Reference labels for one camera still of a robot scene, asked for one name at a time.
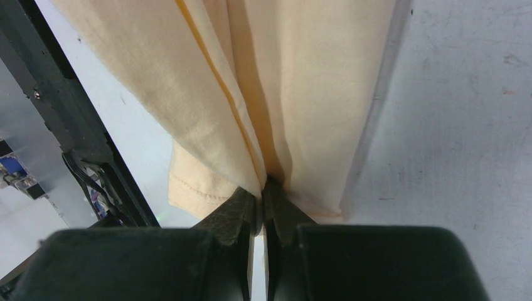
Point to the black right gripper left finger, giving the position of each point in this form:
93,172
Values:
209,261

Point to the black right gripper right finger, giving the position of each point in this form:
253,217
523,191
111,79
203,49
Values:
311,261

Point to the cream beige underwear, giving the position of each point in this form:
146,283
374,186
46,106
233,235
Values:
247,89

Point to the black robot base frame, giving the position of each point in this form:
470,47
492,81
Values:
37,62

